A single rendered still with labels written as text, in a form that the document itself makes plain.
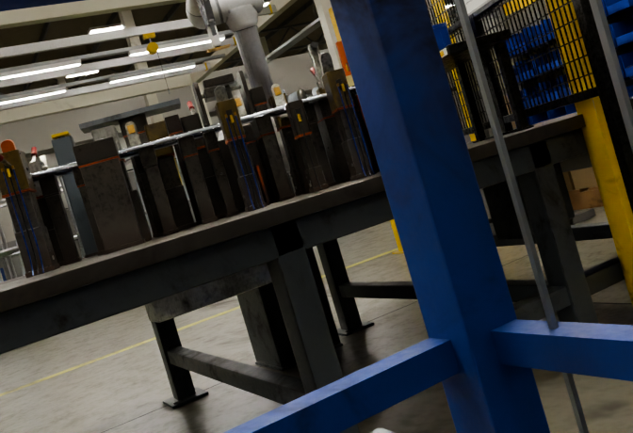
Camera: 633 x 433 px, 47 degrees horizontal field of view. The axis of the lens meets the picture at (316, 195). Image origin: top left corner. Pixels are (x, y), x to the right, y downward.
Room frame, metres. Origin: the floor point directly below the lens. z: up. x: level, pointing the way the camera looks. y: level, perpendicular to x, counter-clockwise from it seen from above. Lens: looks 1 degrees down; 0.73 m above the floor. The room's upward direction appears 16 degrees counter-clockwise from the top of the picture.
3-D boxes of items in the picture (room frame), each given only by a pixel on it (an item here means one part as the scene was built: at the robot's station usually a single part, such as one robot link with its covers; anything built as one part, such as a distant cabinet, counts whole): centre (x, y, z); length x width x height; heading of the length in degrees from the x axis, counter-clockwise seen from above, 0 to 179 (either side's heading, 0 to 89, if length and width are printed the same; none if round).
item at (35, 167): (2.46, 0.90, 0.88); 0.12 x 0.07 x 0.36; 11
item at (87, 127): (2.68, 0.58, 1.16); 0.37 x 0.14 x 0.02; 101
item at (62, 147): (2.63, 0.83, 0.92); 0.08 x 0.08 x 0.44; 11
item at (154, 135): (2.54, 0.48, 0.89); 0.12 x 0.08 x 0.38; 11
